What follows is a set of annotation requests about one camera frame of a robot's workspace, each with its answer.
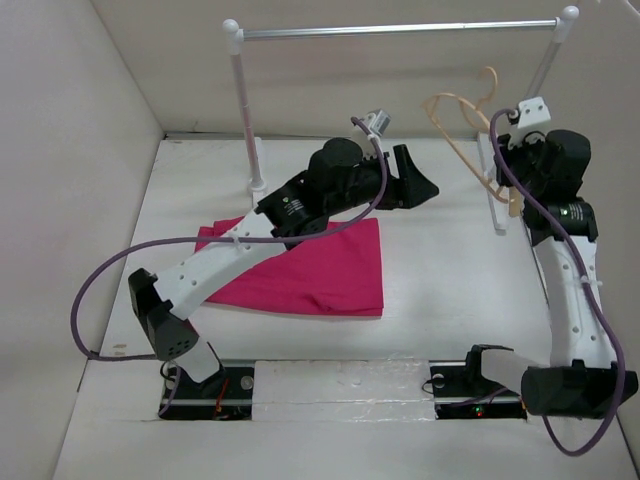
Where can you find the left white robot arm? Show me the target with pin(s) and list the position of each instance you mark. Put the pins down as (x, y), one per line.
(163, 302)

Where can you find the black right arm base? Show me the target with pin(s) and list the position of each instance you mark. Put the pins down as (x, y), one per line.
(460, 392)

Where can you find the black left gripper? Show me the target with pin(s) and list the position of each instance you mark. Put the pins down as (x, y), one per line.
(409, 190)

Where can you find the white clothes rack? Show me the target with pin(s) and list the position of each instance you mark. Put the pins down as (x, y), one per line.
(435, 80)

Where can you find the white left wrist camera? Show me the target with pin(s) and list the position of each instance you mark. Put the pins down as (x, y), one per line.
(376, 122)

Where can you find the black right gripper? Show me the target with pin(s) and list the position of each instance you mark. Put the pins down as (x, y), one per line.
(532, 141)

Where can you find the pink trousers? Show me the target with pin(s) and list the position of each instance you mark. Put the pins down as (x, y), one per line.
(339, 275)

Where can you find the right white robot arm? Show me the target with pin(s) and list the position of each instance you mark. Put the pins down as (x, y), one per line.
(582, 379)

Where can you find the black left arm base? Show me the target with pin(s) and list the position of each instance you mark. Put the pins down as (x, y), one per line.
(230, 400)

